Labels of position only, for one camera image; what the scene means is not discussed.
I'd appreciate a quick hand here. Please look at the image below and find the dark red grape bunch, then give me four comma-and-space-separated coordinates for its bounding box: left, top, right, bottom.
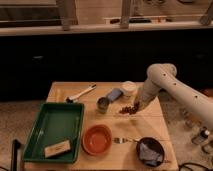
120, 103, 139, 115

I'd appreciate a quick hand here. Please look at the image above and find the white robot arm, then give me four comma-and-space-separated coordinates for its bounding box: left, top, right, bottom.
134, 63, 213, 131

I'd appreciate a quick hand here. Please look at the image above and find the red bowl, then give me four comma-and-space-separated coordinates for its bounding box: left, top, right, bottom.
82, 124, 112, 156

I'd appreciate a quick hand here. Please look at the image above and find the white round cup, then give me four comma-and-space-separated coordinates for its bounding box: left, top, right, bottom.
122, 81, 136, 97

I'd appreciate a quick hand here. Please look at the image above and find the blue grey packet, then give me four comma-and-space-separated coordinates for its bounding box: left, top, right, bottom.
107, 88, 123, 102

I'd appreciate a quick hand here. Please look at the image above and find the metal can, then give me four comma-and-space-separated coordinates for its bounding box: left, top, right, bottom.
97, 97, 110, 114

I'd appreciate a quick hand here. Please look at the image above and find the silver fork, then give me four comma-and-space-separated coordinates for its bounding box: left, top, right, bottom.
113, 137, 139, 144

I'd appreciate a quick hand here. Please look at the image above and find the grey cloth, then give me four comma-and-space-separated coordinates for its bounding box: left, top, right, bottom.
139, 143, 164, 167

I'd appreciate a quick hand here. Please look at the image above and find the dark capped spice bottle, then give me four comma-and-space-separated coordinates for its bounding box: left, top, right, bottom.
192, 130, 210, 145

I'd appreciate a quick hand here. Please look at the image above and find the green plastic tray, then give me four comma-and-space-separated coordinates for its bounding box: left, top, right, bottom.
22, 102, 84, 164

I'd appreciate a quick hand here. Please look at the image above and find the wooden block sponge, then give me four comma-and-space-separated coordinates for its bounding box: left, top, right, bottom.
44, 140, 71, 158

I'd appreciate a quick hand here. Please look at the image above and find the black chair post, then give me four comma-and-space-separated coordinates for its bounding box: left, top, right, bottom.
10, 139, 21, 171

